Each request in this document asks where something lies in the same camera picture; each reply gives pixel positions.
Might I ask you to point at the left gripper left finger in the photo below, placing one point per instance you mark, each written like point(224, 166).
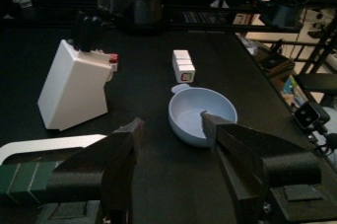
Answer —
point(119, 155)

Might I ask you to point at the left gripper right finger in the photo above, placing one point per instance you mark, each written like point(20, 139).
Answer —
point(245, 149)

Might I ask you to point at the white toy tray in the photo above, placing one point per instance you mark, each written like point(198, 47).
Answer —
point(48, 142)

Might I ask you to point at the white toy knife block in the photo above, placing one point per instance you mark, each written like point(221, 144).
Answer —
point(75, 89)

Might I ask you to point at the black chair seat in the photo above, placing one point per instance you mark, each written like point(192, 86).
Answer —
point(316, 83)

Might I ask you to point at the brown cardboard box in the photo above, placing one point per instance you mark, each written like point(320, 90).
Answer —
point(276, 64)

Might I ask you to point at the red and white nigiri toy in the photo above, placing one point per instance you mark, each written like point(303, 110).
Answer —
point(114, 60)

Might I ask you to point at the white speckled sushi roll block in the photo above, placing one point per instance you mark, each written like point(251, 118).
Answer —
point(183, 65)

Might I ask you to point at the black round bin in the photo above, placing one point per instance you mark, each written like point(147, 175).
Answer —
point(283, 14)

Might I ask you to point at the small black table camera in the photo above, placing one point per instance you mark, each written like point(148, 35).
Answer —
point(311, 114)

